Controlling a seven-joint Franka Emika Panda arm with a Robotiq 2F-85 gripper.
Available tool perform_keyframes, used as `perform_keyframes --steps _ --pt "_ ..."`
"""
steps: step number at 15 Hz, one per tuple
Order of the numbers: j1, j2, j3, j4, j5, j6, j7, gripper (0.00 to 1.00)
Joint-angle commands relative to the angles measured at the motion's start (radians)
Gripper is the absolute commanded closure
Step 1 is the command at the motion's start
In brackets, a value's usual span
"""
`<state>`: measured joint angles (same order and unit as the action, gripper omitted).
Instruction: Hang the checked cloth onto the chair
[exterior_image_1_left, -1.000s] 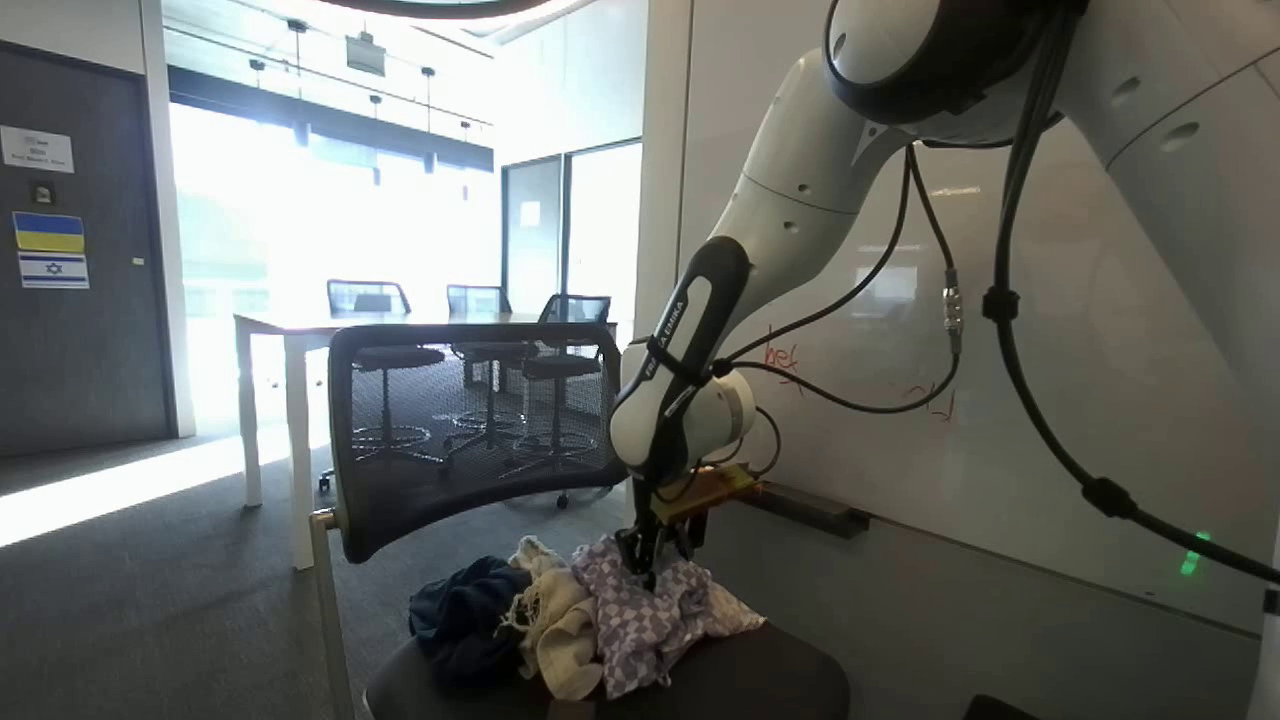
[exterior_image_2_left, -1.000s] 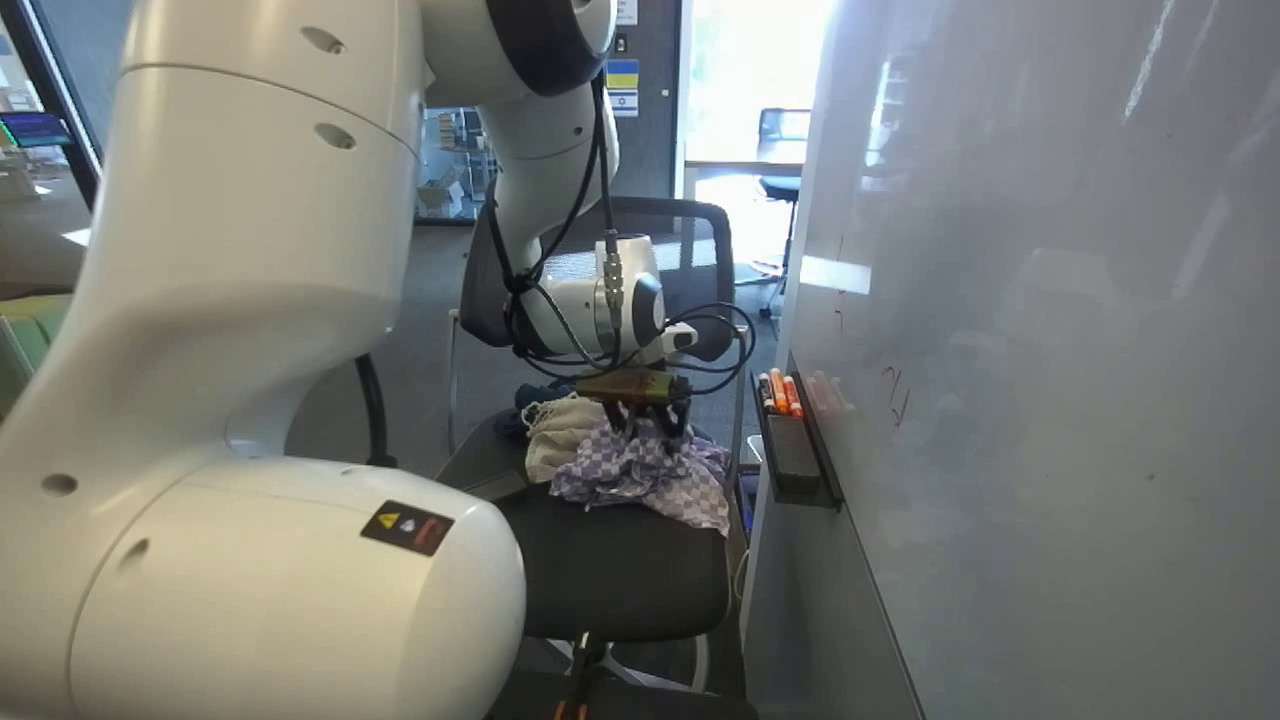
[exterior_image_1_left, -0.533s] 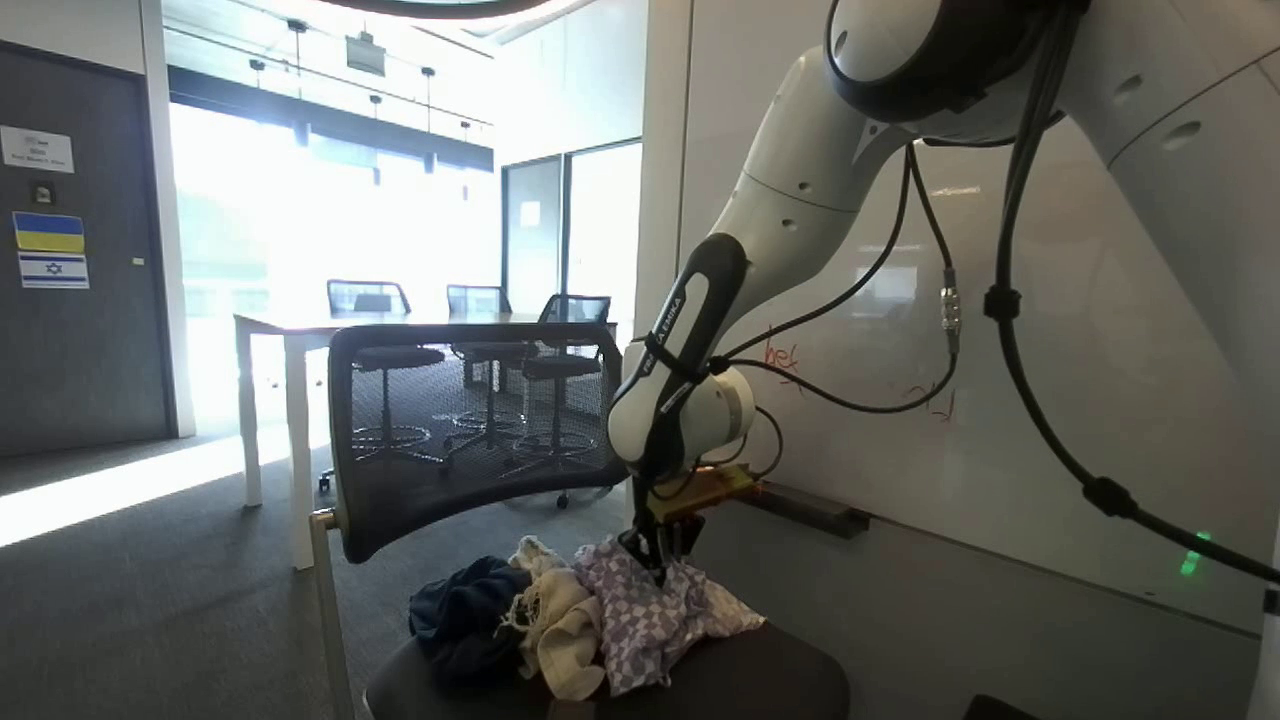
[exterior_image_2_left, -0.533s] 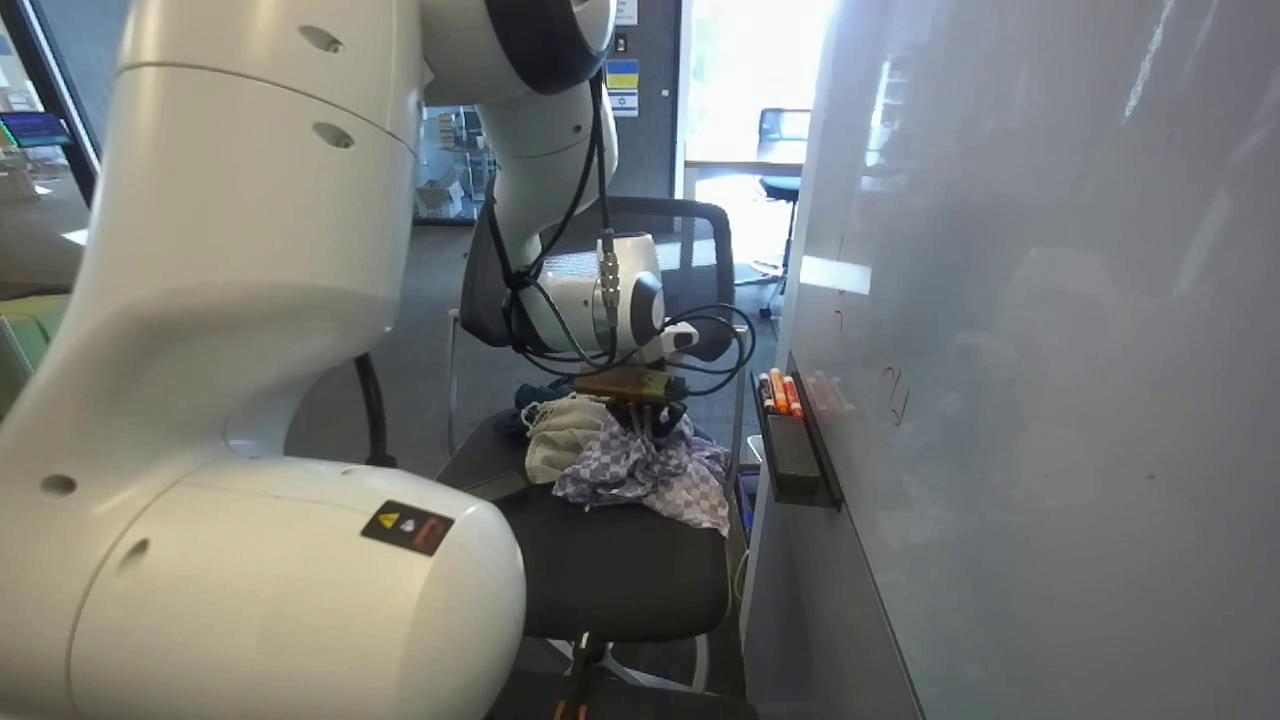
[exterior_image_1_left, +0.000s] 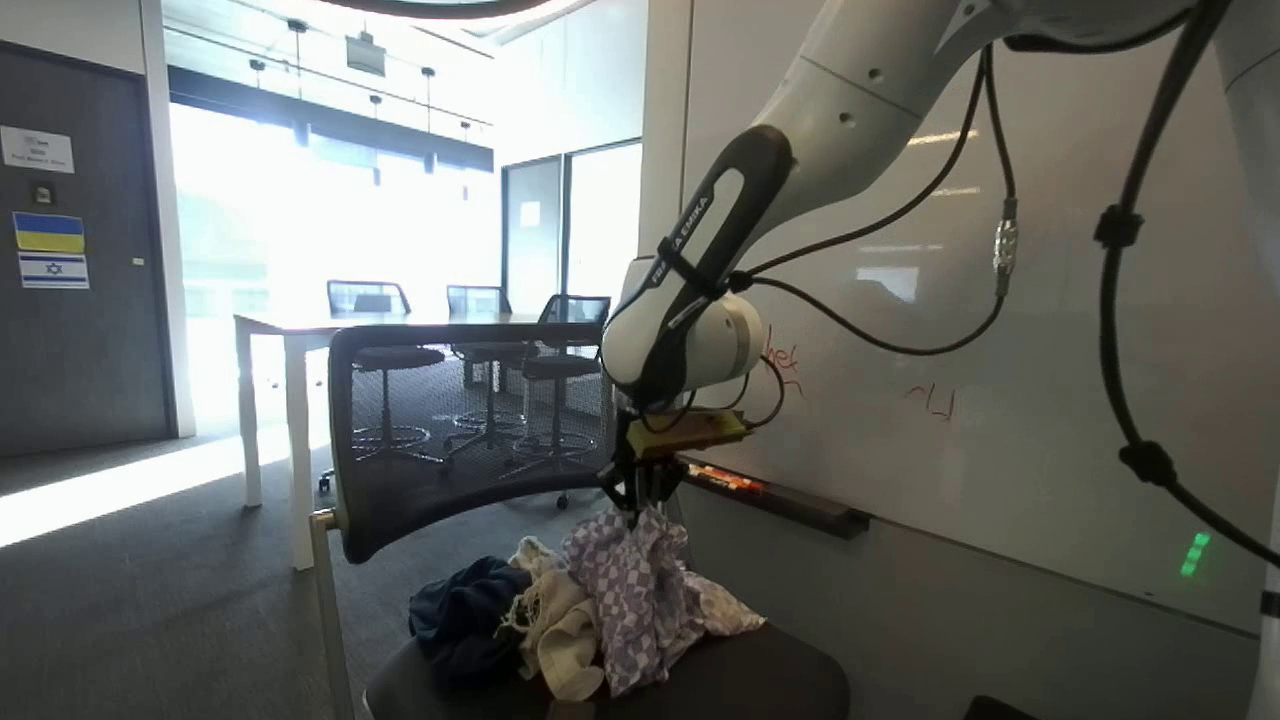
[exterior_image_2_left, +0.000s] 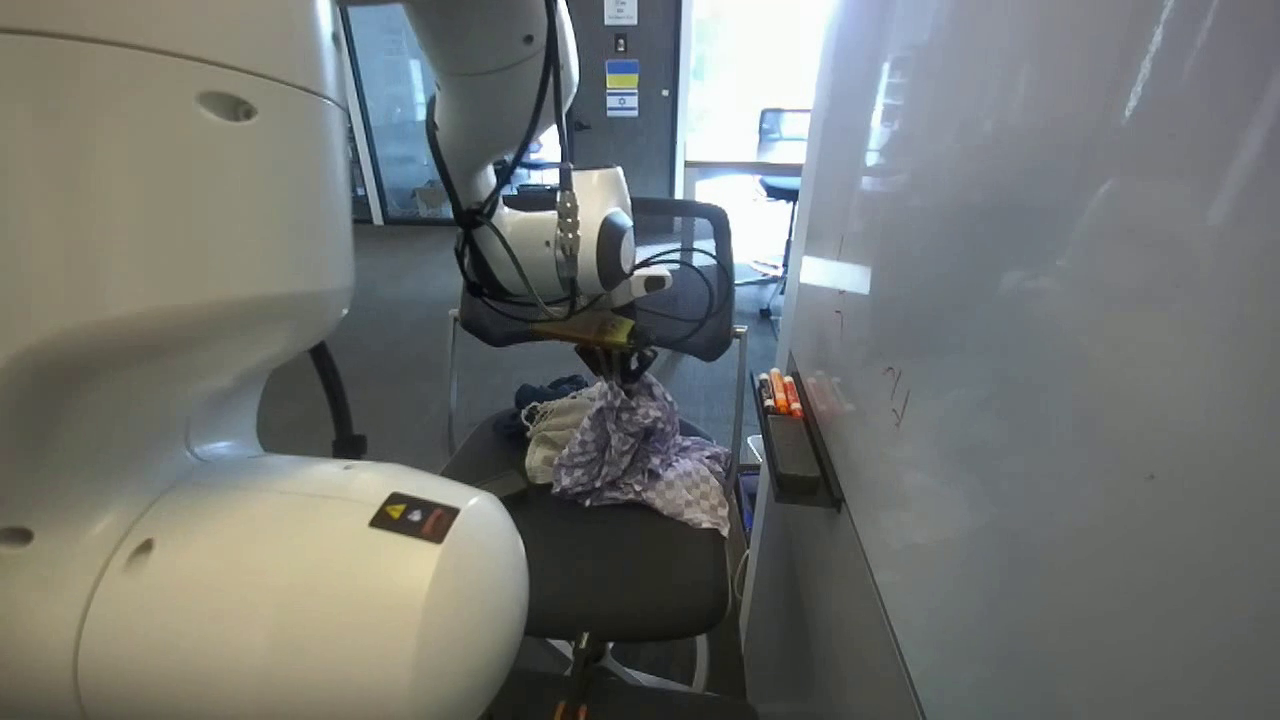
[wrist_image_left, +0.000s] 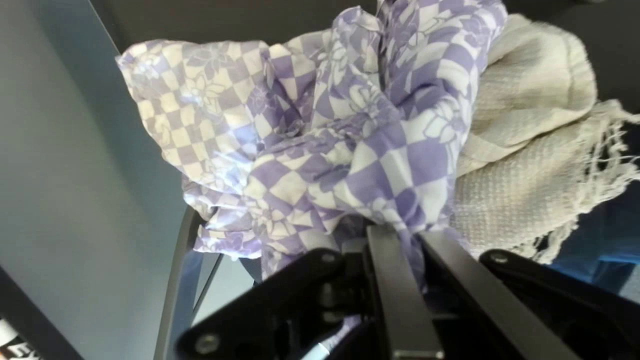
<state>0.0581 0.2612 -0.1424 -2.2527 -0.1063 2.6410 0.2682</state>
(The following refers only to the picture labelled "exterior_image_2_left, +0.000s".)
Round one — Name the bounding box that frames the cream towel cloth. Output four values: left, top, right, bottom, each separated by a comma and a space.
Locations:
517, 387, 596, 487

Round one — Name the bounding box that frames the black mesh back chair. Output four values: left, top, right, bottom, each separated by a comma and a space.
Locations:
443, 197, 752, 720

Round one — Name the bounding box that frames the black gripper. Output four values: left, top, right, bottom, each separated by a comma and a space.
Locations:
579, 339, 660, 393

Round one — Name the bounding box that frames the black whiteboard marker tray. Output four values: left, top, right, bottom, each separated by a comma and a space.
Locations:
756, 372, 847, 510

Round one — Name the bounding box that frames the dark blue cloth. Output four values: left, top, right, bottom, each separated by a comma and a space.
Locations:
514, 375, 593, 417

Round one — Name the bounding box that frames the purple white checked cloth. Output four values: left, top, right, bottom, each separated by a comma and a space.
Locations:
548, 372, 736, 535

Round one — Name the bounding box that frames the yellowish wrist camera box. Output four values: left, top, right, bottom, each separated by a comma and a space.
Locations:
573, 313, 638, 353

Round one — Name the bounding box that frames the large whiteboard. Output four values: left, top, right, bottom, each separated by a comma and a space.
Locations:
778, 0, 1280, 720

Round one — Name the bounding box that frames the thin black camera cable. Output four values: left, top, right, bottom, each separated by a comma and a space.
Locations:
425, 0, 732, 336

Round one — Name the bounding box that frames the dark grey door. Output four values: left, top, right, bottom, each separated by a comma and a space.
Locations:
556, 0, 690, 204

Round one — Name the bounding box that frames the thick black cable hose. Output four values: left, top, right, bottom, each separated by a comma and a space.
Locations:
307, 339, 372, 458

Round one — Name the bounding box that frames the blue yellow flag poster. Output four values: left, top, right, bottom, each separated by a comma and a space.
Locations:
602, 55, 643, 121

